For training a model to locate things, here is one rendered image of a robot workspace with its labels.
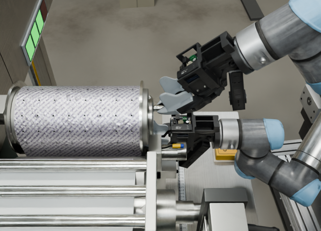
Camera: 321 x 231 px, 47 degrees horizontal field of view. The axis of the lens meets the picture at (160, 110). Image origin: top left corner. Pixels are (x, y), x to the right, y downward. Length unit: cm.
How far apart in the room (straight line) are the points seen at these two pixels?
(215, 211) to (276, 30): 32
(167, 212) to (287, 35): 33
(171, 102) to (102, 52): 219
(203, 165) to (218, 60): 51
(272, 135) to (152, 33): 224
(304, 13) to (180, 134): 39
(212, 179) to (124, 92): 47
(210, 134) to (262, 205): 127
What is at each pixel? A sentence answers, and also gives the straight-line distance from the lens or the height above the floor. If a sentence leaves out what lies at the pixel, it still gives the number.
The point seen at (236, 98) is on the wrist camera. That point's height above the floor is 131.
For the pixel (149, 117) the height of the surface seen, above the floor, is 128.
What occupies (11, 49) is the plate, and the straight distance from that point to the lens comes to 97.
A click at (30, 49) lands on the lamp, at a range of 107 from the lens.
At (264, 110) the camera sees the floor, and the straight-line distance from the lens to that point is 252.
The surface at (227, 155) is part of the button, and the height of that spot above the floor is 92.
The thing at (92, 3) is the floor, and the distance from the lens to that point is 344.
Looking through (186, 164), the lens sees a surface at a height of 102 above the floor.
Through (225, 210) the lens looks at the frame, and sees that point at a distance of 43.
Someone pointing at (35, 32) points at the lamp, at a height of 119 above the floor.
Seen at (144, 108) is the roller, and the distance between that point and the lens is 70.
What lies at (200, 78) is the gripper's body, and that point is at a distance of 66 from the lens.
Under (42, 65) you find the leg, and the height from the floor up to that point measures 70.
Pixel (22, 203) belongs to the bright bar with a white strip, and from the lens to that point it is 46.
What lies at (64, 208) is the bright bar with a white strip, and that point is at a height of 144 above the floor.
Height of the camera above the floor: 182
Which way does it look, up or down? 49 degrees down
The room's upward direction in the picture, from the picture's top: straight up
